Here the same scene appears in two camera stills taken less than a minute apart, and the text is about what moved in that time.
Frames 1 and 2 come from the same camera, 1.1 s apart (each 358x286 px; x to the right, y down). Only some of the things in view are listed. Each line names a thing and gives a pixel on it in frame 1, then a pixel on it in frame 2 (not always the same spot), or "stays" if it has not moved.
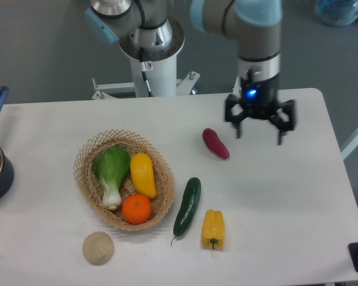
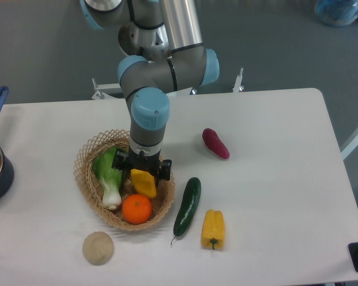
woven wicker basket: (89, 186) stays
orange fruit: (136, 209) stays
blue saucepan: (0, 165) stays
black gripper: (258, 99) to (150, 164)
